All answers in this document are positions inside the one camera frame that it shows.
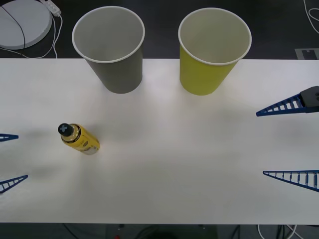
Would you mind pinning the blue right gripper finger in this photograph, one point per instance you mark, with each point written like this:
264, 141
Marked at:
309, 98
270, 173

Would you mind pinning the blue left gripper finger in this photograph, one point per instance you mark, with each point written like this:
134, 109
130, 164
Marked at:
13, 137
23, 177

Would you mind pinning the yellow bottle with black cap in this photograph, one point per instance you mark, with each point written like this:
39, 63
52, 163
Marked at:
82, 140

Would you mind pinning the yellow-green plastic waste bin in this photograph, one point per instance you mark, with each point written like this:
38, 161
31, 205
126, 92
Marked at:
199, 74

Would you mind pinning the round pale grey floor disc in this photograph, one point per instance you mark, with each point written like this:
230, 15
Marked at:
35, 20

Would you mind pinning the grey plastic waste bin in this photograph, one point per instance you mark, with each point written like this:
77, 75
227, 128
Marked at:
119, 74

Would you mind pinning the white power strip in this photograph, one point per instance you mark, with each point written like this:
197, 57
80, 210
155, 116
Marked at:
53, 7

